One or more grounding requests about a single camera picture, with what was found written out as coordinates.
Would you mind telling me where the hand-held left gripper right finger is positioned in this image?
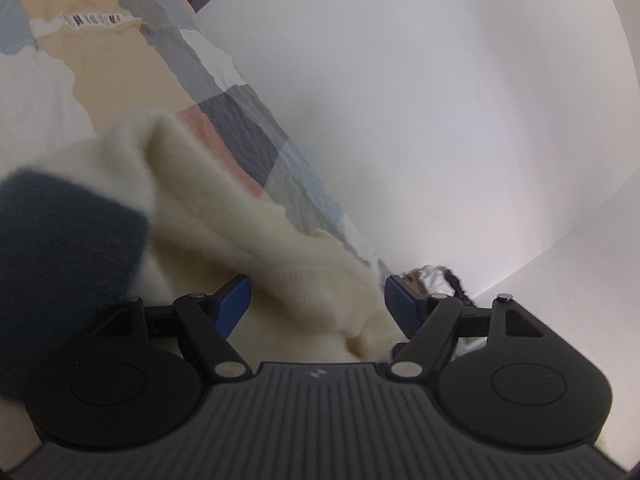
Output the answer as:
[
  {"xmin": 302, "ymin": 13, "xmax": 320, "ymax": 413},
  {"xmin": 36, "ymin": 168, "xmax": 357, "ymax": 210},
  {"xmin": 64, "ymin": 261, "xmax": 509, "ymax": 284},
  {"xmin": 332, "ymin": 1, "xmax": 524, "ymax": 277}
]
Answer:
[{"xmin": 384, "ymin": 274, "xmax": 546, "ymax": 379}]

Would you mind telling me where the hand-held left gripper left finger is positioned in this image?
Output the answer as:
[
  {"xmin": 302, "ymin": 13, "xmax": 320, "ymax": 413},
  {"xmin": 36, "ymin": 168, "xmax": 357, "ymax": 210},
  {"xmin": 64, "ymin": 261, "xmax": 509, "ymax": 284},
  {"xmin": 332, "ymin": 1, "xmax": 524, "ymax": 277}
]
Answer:
[{"xmin": 92, "ymin": 274, "xmax": 253, "ymax": 380}]

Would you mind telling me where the cream sweater with blue stripes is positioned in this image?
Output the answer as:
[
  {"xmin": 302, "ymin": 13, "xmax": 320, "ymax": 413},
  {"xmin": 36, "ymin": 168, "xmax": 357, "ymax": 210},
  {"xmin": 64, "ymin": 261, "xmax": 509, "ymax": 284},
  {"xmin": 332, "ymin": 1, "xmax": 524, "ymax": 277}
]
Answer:
[{"xmin": 0, "ymin": 110, "xmax": 418, "ymax": 476}]

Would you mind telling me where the pile of white and black clothes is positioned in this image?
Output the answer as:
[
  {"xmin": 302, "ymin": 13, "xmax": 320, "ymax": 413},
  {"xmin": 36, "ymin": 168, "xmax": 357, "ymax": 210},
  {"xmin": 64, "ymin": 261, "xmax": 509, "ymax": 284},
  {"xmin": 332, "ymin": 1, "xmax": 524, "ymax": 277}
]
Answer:
[{"xmin": 400, "ymin": 265, "xmax": 488, "ymax": 356}]

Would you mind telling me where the patchwork quilt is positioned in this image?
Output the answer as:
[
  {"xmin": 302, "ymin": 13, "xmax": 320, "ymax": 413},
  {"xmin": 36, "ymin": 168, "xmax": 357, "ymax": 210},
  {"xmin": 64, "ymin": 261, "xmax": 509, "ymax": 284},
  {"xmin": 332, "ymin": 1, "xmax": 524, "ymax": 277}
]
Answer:
[{"xmin": 0, "ymin": 0, "xmax": 396, "ymax": 281}]

